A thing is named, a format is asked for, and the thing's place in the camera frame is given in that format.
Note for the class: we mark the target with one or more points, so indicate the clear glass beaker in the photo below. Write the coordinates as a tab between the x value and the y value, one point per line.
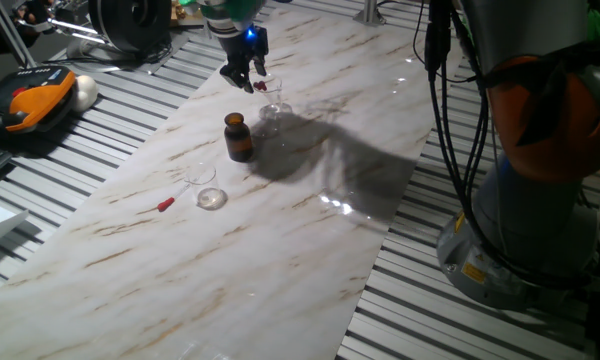
210	199
275	112

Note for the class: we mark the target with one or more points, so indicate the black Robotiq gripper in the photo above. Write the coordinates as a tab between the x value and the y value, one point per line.
240	50

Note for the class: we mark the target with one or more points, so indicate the white round object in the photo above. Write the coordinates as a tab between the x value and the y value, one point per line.
86	90

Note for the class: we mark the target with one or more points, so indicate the black filament spool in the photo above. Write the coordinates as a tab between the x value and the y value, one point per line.
125	25

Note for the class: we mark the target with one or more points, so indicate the gold foil packet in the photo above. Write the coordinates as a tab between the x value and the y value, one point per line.
185	12

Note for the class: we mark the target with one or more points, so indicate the aluminium frame strut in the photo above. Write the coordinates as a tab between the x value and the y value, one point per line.
13	37

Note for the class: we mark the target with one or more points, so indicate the person hand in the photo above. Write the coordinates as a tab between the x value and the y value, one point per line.
32	12

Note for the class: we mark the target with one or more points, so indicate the orange black teach pendant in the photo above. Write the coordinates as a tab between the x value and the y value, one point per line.
35	100

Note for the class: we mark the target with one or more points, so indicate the small metal tripod device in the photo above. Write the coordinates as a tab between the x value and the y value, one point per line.
72	27

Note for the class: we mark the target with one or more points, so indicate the marble pattern sheet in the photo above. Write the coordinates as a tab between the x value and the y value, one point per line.
180	280

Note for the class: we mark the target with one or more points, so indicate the brown glass bottle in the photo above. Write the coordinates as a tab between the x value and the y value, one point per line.
237	140

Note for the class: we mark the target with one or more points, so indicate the dark grey flat sheet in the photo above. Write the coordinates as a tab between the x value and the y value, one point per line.
175	45

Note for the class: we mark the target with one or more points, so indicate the aluminium frame post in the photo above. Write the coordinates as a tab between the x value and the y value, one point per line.
370	15

